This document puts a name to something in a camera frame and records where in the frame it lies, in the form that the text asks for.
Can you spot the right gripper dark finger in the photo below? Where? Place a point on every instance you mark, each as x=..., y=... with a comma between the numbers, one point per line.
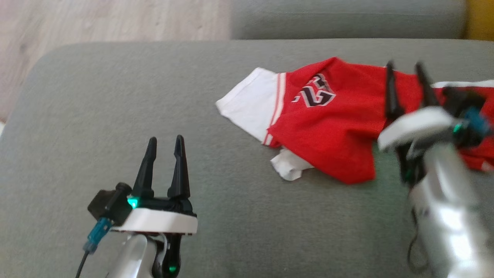
x=392, y=96
x=427, y=90

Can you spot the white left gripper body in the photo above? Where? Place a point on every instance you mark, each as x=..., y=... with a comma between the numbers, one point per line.
x=162, y=222

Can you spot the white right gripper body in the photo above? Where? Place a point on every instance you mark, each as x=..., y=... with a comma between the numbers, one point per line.
x=413, y=125

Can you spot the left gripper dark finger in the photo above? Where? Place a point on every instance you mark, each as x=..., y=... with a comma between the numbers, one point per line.
x=146, y=173
x=179, y=173

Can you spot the red white Bulls jersey shirt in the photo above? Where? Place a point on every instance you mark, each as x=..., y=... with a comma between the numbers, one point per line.
x=332, y=131

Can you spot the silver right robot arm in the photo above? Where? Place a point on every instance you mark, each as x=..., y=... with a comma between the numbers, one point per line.
x=447, y=216

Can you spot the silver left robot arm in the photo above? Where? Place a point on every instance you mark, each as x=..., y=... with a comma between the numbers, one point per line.
x=133, y=258

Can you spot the large grey sofa seat cushion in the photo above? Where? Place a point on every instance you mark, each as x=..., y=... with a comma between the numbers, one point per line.
x=115, y=116

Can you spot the yellow sofa backrest cushion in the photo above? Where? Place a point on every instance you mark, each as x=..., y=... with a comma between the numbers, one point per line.
x=480, y=19

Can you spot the grey sofa back cushion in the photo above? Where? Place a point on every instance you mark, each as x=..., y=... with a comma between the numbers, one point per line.
x=347, y=19

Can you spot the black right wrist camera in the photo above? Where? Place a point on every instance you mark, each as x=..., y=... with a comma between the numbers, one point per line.
x=463, y=100

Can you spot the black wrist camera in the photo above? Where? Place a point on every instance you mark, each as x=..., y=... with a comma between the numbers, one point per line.
x=106, y=206
x=463, y=100

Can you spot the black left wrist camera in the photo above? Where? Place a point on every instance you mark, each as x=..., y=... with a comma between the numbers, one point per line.
x=106, y=206

